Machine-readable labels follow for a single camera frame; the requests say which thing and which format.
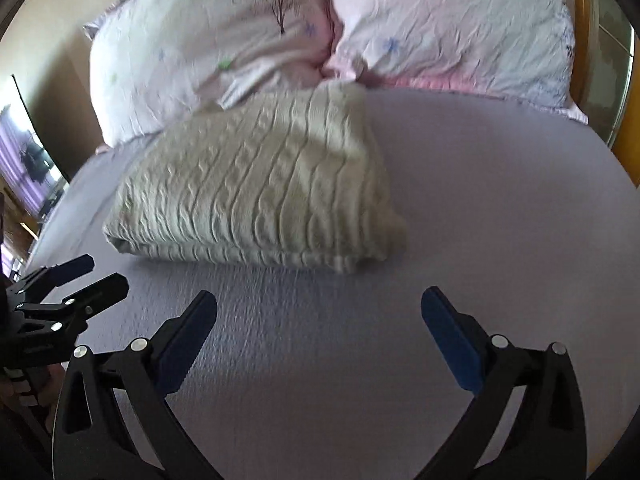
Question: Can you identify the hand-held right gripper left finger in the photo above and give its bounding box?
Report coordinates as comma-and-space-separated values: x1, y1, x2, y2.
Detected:
51, 290, 223, 480

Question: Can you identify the white and pink pillow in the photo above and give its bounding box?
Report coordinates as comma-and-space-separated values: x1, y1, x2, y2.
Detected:
322, 0, 590, 123

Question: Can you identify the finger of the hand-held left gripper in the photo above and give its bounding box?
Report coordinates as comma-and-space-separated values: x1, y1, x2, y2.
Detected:
15, 273, 132, 333
20, 254, 96, 297

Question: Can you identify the wooden cabinet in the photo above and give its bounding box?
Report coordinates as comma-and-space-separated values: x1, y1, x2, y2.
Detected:
0, 212, 43, 273

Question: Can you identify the flat screen television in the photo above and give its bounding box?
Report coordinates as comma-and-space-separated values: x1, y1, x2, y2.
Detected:
0, 74, 69, 217

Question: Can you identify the cream cable-knit cushion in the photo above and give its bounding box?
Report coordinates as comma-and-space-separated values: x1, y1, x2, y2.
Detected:
102, 81, 408, 275

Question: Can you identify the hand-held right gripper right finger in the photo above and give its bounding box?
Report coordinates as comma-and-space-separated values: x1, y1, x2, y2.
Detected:
415, 286, 588, 480

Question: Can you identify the window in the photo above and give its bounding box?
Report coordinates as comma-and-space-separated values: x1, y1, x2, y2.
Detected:
597, 0, 637, 147

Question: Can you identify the wooden headboard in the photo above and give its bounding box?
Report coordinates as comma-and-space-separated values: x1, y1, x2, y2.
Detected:
570, 0, 640, 188

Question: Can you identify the grey bed sheet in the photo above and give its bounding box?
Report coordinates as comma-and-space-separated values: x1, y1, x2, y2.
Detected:
25, 85, 640, 480

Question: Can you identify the white tree-print pillow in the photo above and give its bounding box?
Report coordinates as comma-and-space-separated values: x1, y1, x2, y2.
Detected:
84, 0, 341, 148

